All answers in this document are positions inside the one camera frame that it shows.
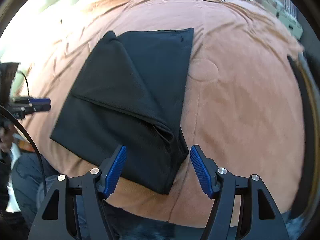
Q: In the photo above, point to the person's left hand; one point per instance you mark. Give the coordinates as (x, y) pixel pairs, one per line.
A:
(7, 138)

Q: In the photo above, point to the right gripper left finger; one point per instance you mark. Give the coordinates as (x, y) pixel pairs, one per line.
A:
(58, 216)

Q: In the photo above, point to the black mesh t-shirt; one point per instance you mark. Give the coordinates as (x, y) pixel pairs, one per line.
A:
(130, 92)

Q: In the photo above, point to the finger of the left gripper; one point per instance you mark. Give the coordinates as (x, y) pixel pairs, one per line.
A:
(29, 108)
(28, 100)

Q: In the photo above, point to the orange-brown bed blanket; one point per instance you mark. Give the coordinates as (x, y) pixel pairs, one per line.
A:
(242, 103)

